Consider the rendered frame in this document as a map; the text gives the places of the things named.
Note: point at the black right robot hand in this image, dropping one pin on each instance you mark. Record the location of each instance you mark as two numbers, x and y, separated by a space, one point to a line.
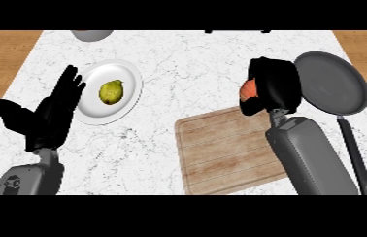
278 85

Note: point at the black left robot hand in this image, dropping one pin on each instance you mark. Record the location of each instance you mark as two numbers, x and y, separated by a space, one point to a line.
52 114

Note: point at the orange squash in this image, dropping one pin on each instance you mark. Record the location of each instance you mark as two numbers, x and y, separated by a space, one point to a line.
248 89

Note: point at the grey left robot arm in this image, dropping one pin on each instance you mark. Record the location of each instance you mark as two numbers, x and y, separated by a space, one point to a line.
33 176

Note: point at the dark grey frying pan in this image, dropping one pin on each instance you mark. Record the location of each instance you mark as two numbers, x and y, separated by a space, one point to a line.
335 85

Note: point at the wooden cutting board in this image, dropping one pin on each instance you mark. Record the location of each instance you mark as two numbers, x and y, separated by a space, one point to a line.
229 153

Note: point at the white plate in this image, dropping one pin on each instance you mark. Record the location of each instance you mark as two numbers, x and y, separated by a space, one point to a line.
110 92

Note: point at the yellow-green lemon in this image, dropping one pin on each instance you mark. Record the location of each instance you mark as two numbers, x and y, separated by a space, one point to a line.
111 92

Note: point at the grey bowl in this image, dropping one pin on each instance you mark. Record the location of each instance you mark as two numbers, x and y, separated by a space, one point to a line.
92 35

